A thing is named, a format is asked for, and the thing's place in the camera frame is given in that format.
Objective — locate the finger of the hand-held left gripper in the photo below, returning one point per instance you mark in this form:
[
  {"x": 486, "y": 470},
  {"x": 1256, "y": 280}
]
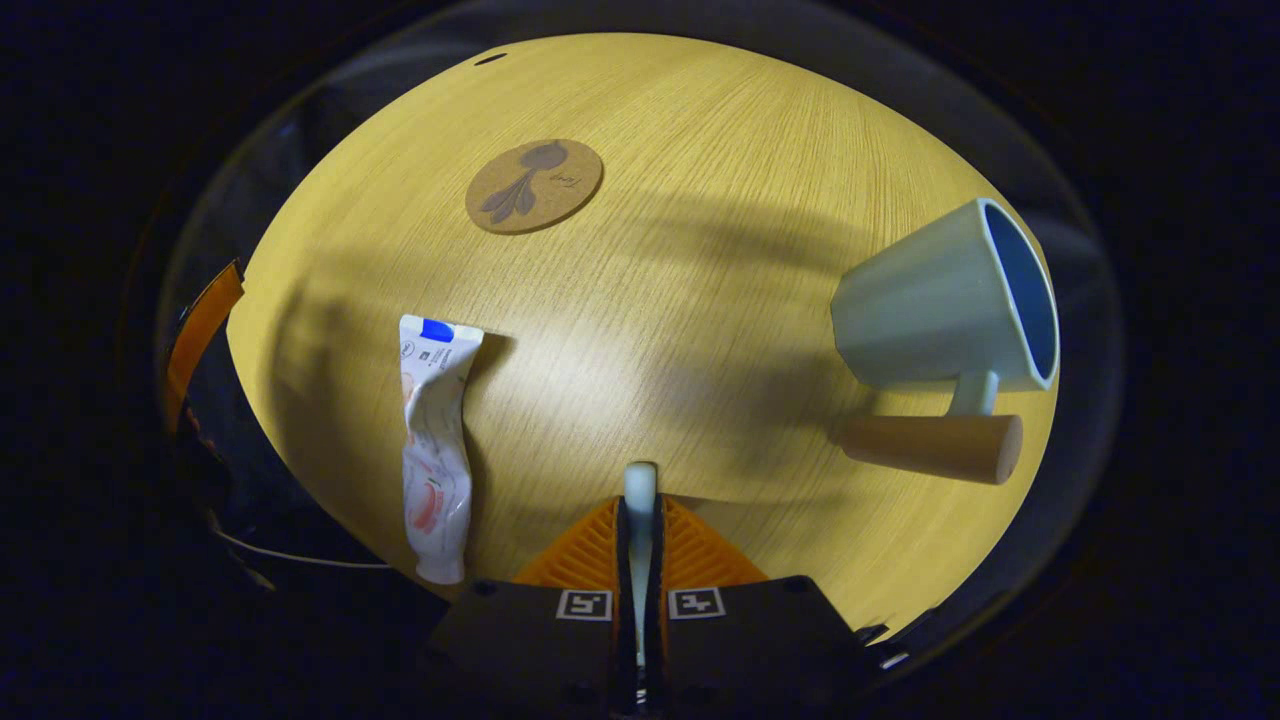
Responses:
[{"x": 200, "y": 330}]

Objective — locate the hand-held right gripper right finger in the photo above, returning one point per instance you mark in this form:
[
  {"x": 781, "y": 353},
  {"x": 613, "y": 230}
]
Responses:
[{"x": 655, "y": 640}]

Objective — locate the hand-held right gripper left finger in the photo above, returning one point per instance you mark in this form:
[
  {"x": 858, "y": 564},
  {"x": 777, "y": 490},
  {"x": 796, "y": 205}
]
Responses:
[{"x": 622, "y": 640}]

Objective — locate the pale green toothbrush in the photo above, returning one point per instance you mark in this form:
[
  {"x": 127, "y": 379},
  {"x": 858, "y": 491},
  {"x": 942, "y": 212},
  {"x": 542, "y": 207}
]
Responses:
[{"x": 640, "y": 490}]

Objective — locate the white toothpaste tube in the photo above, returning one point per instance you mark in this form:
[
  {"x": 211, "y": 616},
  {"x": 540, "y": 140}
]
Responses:
[{"x": 435, "y": 450}]

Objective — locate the round brown cork coaster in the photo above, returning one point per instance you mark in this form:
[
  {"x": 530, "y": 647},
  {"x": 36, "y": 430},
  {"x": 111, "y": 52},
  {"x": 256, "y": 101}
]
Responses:
[{"x": 560, "y": 190}]

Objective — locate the wooden desktop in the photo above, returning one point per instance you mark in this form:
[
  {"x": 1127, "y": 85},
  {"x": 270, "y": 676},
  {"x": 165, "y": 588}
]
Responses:
[{"x": 700, "y": 300}]

